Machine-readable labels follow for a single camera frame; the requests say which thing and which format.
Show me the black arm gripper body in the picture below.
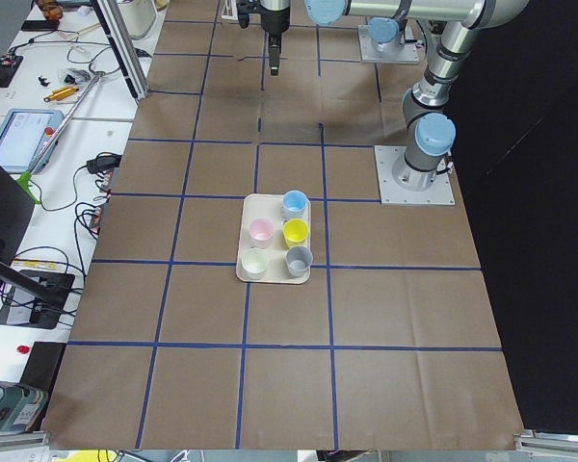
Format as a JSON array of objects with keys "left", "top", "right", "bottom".
[{"left": 236, "top": 0, "right": 290, "bottom": 37}]

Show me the blue cup on tray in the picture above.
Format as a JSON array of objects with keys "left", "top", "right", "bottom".
[{"left": 281, "top": 190, "right": 309, "bottom": 219}]

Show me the pink cup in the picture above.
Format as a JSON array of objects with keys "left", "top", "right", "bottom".
[{"left": 249, "top": 218, "right": 275, "bottom": 248}]

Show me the yellow cup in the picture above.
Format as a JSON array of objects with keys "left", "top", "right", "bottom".
[{"left": 282, "top": 218, "right": 309, "bottom": 248}]

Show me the grey cup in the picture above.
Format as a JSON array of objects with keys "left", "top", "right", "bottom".
[{"left": 285, "top": 245, "right": 313, "bottom": 278}]

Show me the pale green cup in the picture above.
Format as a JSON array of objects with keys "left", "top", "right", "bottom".
[{"left": 240, "top": 247, "right": 269, "bottom": 281}]

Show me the cream white tray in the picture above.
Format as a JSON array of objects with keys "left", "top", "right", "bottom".
[{"left": 236, "top": 191, "right": 313, "bottom": 285}]

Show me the teach pendant tablet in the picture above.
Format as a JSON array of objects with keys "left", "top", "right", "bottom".
[{"left": 0, "top": 108, "right": 64, "bottom": 174}]

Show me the brown paper table cover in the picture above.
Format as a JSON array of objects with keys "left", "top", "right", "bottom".
[{"left": 43, "top": 1, "right": 522, "bottom": 450}]

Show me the aluminium frame post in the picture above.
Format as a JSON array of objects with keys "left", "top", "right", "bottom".
[{"left": 91, "top": 0, "right": 149, "bottom": 101}]

